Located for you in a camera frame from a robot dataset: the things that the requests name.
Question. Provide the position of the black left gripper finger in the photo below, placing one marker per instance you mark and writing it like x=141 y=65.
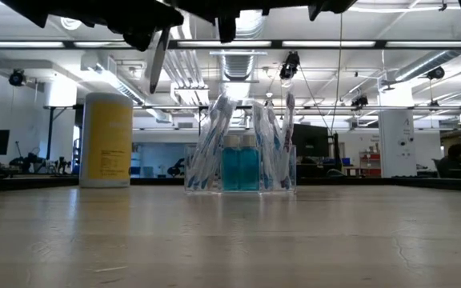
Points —
x=138 y=40

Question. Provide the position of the yellow canister white lid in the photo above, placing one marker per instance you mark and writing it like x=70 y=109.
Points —
x=106 y=140

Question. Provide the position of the blue toothbrush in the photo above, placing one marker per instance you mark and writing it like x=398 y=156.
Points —
x=272 y=120
x=266 y=172
x=281 y=160
x=210 y=140
x=259 y=116
x=225 y=108

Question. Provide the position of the white toothbrush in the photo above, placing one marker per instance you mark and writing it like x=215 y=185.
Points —
x=289 y=120

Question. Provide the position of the blue white pen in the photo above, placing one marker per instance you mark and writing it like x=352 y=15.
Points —
x=193 y=182

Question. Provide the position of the teal mouthwash bottle white cap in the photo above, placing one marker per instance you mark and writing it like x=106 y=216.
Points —
x=250 y=168
x=231 y=168

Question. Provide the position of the clear acrylic organizer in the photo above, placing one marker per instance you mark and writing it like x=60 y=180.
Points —
x=292 y=172

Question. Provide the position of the black background robot arm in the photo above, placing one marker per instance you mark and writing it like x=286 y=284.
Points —
x=26 y=164

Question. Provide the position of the black overhead rig bar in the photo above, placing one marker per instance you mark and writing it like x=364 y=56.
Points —
x=276 y=44

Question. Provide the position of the black ceiling spotlight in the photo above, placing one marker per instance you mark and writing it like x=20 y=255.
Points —
x=436 y=73
x=359 y=102
x=16 y=77

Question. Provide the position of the white pillar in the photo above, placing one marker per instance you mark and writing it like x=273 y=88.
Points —
x=396 y=136

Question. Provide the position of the red shelf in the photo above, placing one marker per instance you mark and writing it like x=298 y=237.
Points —
x=368 y=172

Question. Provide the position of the person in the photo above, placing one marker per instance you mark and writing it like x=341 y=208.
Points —
x=454 y=158

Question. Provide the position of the silver ceiling duct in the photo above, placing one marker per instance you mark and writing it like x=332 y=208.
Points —
x=238 y=64
x=414 y=66

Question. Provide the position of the black overhead rig camera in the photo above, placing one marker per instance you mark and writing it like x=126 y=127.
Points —
x=290 y=66

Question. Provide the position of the black aluminium table frame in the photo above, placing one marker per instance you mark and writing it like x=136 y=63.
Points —
x=14 y=183

